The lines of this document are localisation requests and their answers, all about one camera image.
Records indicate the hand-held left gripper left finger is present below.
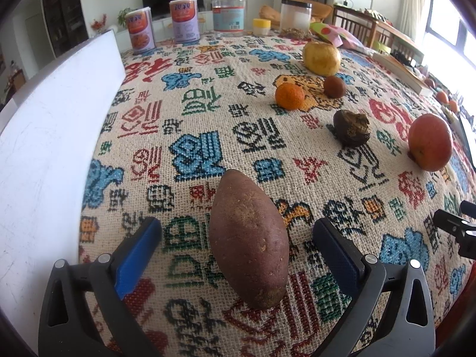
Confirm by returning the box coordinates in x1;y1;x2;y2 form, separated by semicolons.
38;216;163;357

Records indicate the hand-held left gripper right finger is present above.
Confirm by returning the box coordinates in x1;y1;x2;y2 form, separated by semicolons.
313;217;436;357

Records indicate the long reddish sweet potato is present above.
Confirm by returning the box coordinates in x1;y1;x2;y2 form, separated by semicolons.
209;168;291;310

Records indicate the red apple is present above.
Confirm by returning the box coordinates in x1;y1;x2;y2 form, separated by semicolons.
408;113;453;172

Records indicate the dark mangosteen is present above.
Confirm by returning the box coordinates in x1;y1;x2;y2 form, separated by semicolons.
332;109;371;147

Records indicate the printed woven tablecloth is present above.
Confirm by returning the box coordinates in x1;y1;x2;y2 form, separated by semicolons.
76;32;476;357

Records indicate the small brown round fruit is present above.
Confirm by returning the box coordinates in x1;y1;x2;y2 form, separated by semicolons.
323;75;347;99

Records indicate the window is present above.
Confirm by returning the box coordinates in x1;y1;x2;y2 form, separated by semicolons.
424;0;476;82

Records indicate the yellow pear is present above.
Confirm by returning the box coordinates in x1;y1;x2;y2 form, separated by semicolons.
302;41;342;75

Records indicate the wooden bench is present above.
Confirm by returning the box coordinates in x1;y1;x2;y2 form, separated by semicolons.
332;4;425;64

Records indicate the pink snack bag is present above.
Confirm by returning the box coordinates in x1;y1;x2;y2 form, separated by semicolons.
309;22;367;50

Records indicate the pink labelled can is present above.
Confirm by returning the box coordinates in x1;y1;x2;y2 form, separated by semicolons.
169;0;201;44
124;6;156;54

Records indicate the pile of dried bits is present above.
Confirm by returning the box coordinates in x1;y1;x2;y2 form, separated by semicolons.
279;28;311;40

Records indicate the small yellow jar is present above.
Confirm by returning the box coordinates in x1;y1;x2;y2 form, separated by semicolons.
253;18;271;38

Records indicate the glass jar with black lid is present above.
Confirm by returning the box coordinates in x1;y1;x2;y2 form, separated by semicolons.
280;0;313;35

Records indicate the orange lounge chair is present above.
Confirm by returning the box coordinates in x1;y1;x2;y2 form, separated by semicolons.
258;0;334;30

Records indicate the clear jar with metal lid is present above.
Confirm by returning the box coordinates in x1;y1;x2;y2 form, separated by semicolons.
208;0;248;38

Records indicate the black cabinet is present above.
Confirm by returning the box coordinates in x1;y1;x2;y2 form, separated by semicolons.
40;0;90;58

